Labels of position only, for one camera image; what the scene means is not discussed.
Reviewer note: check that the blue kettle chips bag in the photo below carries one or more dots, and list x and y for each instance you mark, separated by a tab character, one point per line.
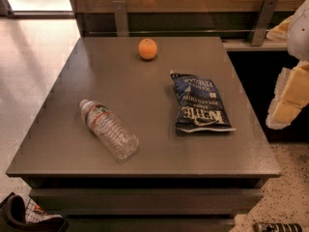
200	105

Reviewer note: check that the metal bracket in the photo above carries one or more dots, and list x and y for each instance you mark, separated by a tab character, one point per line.
258	33
120	15

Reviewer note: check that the grey drawer table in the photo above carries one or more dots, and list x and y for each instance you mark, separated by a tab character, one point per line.
177	181

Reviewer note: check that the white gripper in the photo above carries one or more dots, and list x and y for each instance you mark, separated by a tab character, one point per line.
299	36

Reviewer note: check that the left metal bracket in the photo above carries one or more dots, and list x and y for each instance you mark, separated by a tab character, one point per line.
120	15

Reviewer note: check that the orange fruit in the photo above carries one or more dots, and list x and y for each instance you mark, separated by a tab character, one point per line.
147	49

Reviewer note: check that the right metal bracket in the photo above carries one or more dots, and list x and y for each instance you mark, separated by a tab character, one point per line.
258	33

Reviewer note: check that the clear plastic water bottle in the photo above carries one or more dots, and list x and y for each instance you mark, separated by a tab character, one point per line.
117	139

